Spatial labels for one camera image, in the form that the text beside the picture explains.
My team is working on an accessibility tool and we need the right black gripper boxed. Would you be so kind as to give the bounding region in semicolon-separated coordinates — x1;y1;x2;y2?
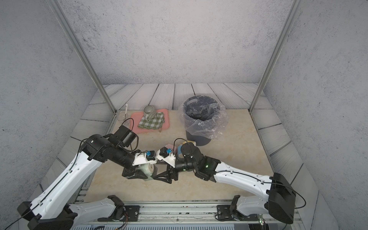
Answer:
152;158;199;185

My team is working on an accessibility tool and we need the green white pencil sharpener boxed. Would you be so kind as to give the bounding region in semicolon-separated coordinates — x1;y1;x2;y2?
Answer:
139;163;158;180

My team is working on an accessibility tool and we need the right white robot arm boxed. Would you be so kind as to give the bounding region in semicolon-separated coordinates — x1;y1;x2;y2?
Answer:
154;142;299;224

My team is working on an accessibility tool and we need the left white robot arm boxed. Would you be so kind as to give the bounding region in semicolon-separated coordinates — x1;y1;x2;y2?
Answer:
17;125;156;230

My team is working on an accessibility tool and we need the blue pencil sharpener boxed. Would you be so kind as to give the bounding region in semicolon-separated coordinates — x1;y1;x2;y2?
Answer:
176;145;183;158

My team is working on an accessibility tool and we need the pink pencil sharpener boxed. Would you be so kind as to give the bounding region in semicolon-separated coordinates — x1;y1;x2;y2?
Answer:
165;144;177;153

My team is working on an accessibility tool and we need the pink plastic tray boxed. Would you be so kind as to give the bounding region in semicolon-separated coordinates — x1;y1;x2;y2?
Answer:
129;109;170;134

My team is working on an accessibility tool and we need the green checkered cloth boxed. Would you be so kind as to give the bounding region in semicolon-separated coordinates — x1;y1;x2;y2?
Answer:
138;112;165;130

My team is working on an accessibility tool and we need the clear glass with stick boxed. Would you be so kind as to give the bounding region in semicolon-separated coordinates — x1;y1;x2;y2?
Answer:
118;103;129;121

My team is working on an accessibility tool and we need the ribbed grey cup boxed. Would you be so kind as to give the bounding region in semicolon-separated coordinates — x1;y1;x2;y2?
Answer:
143;105;157;121

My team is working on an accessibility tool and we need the clear plastic bin liner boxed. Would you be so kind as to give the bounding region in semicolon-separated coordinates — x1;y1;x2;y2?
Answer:
178;95;229;140

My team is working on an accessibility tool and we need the dark grey trash bin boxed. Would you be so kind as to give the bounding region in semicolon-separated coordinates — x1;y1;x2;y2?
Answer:
181;95;221;146

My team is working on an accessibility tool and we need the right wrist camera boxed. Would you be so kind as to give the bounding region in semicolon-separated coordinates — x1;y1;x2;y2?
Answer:
156;147;176;168

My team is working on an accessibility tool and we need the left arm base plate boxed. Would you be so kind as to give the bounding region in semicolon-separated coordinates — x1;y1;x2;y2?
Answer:
97;206;140;222

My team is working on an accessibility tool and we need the aluminium mounting rail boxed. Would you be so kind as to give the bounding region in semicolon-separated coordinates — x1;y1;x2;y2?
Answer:
51;201;305;230

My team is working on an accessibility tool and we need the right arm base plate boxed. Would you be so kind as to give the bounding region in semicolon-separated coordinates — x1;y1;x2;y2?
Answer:
215;205;239;221

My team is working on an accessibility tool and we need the left metal frame post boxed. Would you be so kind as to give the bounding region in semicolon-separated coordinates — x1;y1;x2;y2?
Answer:
47;0;117;115

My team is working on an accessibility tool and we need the metal frame post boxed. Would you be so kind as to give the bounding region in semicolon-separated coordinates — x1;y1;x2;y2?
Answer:
249;0;303;114
47;0;117;115

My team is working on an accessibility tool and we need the right metal frame post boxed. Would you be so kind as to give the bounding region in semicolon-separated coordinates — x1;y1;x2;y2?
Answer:
249;0;303;114

